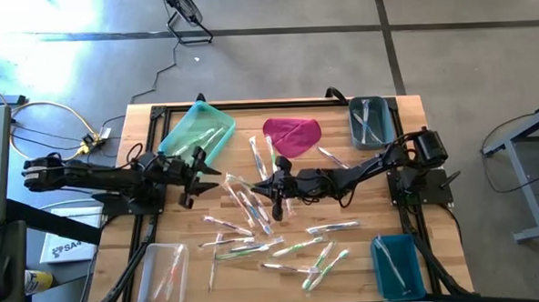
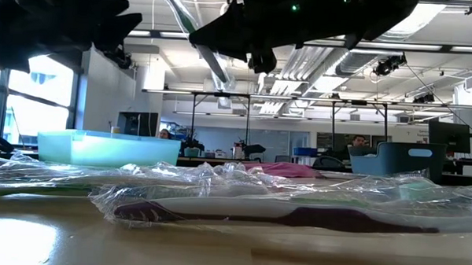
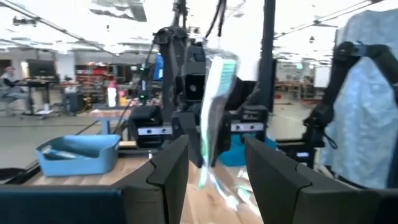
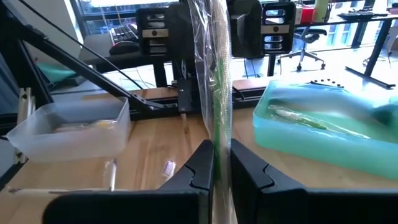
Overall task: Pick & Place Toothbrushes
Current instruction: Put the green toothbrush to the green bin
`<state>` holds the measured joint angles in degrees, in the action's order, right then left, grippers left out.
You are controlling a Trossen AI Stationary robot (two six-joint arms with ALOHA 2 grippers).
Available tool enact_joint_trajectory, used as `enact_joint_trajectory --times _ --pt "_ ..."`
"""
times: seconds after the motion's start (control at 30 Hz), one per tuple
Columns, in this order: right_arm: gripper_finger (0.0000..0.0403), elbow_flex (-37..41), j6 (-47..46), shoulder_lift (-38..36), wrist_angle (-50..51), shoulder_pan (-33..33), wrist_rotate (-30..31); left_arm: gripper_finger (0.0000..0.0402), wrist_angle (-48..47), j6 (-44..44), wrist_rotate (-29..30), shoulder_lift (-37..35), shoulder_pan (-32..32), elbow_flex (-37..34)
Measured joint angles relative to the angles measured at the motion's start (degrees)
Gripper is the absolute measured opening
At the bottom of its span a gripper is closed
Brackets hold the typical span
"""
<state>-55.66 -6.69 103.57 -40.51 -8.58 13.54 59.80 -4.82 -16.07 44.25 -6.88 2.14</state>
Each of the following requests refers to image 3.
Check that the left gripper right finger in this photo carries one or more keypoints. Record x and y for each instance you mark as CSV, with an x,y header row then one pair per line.
x,y
280,193

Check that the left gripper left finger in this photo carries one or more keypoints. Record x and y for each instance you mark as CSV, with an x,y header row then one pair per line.
x,y
155,193

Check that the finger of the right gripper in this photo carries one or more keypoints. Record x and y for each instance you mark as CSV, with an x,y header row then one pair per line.
x,y
191,130
223,137

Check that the green toothbrush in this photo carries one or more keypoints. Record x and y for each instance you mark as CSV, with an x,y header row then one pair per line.
x,y
217,93

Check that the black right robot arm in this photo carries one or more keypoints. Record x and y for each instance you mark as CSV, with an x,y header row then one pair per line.
x,y
169,62

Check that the black background robot arm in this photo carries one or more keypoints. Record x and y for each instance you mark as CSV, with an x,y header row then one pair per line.
x,y
342,71

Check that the dark teal plastic bin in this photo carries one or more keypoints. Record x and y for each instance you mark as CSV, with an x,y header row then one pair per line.
x,y
236,155

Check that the black controller box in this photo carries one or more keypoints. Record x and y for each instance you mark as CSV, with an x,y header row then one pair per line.
x,y
298,158

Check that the small wooden table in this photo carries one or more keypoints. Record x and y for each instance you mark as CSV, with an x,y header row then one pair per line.
x,y
109,113

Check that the white bottle pink cap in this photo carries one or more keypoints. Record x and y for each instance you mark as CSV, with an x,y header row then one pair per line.
x,y
112,96

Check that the blue lit monitor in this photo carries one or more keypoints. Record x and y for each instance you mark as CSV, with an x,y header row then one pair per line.
x,y
158,67

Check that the grey-blue plastic bin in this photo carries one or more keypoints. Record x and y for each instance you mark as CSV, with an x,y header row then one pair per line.
x,y
93,161

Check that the red parts shelf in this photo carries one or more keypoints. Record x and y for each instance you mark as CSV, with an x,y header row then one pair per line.
x,y
93,81

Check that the black computer tower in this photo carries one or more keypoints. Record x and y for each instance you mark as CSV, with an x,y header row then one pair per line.
x,y
74,102

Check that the light blue tarp cover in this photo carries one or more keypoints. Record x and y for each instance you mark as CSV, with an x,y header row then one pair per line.
x,y
367,124

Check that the black standing desk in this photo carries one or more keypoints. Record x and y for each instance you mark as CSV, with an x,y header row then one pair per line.
x,y
34,83

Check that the person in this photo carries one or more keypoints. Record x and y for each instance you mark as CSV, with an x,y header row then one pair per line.
x,y
9,84

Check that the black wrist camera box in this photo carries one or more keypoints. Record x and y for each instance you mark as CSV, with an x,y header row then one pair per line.
x,y
192,81

